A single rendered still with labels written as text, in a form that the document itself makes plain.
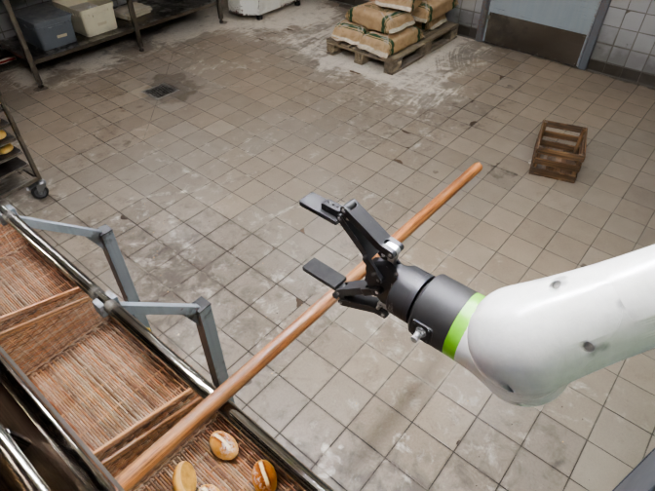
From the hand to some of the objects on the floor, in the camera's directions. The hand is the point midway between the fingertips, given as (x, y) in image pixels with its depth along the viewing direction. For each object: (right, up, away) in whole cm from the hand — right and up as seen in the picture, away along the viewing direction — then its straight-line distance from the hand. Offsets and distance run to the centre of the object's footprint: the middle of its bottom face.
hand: (312, 236), depth 77 cm
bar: (-32, -95, +116) cm, 153 cm away
